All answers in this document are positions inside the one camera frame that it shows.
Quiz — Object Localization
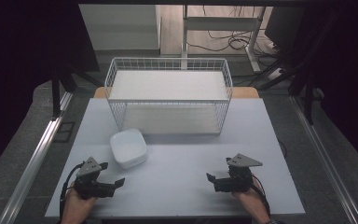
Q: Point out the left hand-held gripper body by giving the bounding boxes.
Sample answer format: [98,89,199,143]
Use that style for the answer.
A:
[73,156,117,201]

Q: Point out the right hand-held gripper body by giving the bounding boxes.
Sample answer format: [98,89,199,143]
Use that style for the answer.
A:
[213,153,264,193]

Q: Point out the white square bowl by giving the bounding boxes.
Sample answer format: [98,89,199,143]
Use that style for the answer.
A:
[109,128,148,170]

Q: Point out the white wire rack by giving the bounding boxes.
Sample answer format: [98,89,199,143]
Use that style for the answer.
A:
[103,56,234,136]

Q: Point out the person's right hand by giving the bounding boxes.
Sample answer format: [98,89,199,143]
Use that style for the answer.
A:
[230,180,265,207]

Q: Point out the person's left hand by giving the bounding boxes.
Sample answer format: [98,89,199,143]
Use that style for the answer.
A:
[62,186,99,217]

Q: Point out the wooden table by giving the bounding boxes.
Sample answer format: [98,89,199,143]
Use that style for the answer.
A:
[92,86,260,100]

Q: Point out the black metal stand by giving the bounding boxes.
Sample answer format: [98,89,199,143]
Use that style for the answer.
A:
[49,63,104,121]
[255,46,316,126]

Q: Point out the white power strip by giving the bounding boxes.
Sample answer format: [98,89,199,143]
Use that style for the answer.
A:
[266,66,286,82]

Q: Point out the dark curtain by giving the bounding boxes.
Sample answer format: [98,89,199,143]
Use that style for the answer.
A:
[302,0,358,176]
[0,0,101,182]

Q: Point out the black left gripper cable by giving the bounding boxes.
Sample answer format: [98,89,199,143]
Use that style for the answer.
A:
[58,161,86,221]

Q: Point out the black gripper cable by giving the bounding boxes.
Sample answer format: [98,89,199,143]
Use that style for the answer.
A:
[58,161,86,221]
[250,174,272,218]

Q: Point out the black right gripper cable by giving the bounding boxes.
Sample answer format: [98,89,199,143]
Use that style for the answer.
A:
[250,174,272,218]

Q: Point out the aluminium rail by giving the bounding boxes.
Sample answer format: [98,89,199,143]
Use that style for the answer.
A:
[289,94,358,224]
[0,91,75,224]

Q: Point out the black floor cables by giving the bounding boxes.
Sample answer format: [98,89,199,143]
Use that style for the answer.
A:
[186,5,276,57]

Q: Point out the white desk frame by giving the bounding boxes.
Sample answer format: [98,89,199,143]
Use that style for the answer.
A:
[181,4,268,73]

